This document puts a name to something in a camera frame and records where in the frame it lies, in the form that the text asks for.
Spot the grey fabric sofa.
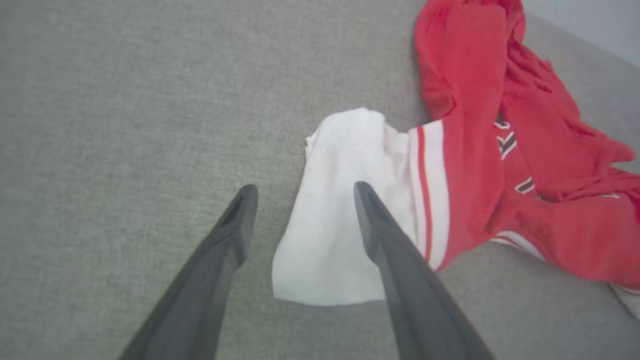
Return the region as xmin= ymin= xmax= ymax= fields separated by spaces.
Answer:
xmin=0 ymin=0 xmax=640 ymax=360

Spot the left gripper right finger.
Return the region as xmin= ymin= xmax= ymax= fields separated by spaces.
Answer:
xmin=353 ymin=181 xmax=496 ymax=360

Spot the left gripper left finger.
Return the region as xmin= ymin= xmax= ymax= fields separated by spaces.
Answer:
xmin=119 ymin=184 xmax=259 ymax=360

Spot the red and white garment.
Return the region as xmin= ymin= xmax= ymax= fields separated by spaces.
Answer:
xmin=271 ymin=0 xmax=640 ymax=321

